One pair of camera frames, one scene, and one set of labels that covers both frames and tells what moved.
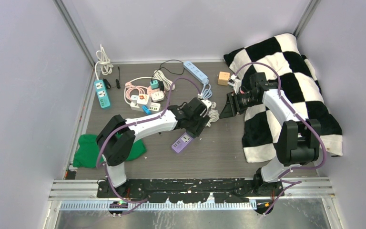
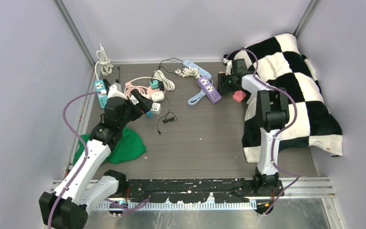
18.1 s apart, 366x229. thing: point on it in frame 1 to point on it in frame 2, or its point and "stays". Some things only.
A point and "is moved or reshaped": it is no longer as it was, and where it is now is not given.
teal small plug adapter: (155, 85) stays
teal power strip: (101, 93) stays
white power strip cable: (105, 62) stays
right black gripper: (232, 107) to (223, 78)
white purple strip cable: (213, 114) to (188, 71)
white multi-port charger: (155, 107) stays
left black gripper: (196, 130) to (145, 104)
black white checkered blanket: (280, 59) stays
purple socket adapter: (182, 141) to (209, 89)
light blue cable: (207, 93) is moved or reshaped
